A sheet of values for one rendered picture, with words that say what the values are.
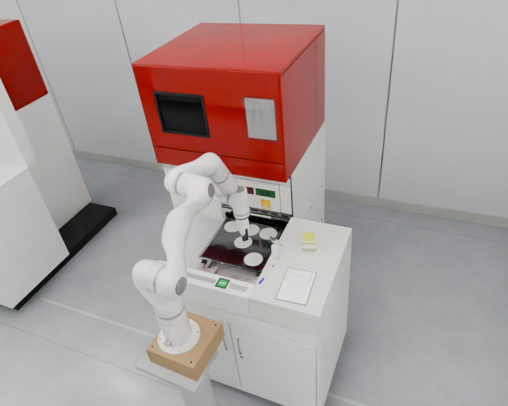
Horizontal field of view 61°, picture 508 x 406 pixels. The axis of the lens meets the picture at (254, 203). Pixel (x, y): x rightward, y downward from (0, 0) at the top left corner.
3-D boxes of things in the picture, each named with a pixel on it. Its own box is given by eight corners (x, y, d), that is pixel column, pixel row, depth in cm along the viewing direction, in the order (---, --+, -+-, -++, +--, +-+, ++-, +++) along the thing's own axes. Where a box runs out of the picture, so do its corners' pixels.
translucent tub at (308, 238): (301, 241, 226) (301, 231, 222) (316, 242, 225) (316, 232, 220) (301, 251, 220) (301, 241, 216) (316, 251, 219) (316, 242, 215)
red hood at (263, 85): (214, 109, 307) (200, 22, 271) (324, 120, 278) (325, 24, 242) (156, 163, 253) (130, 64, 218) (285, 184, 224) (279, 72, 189)
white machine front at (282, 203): (176, 209, 283) (163, 157, 259) (293, 233, 254) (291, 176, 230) (173, 212, 281) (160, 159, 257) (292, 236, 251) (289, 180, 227)
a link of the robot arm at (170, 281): (155, 290, 177) (186, 302, 170) (136, 288, 166) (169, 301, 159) (191, 176, 183) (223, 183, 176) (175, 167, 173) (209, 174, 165)
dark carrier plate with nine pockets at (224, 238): (228, 218, 258) (228, 217, 258) (282, 229, 246) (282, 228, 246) (201, 256, 234) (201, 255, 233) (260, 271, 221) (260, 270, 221)
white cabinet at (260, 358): (218, 301, 323) (201, 217, 275) (346, 337, 288) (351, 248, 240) (174, 375, 278) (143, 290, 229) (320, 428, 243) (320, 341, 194)
